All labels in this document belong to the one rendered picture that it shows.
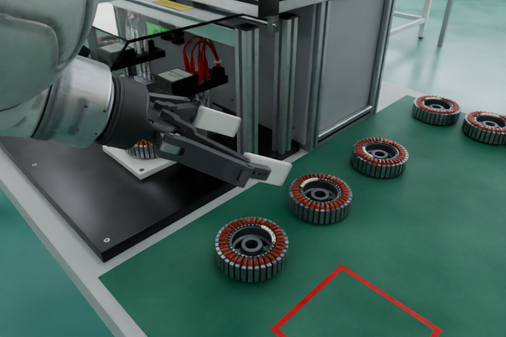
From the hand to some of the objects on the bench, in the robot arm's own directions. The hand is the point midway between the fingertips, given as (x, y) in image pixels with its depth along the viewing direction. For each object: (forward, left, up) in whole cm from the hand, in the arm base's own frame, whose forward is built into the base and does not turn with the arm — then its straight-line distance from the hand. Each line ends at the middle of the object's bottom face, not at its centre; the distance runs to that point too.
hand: (253, 147), depth 55 cm
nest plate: (+10, +35, -15) cm, 40 cm away
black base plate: (+14, +47, -16) cm, 52 cm away
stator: (+10, +35, -14) cm, 39 cm away
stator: (0, +2, -20) cm, 20 cm away
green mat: (+24, -20, -22) cm, 38 cm away
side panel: (+46, +8, -20) cm, 51 cm away
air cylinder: (+29, +56, -14) cm, 65 cm away
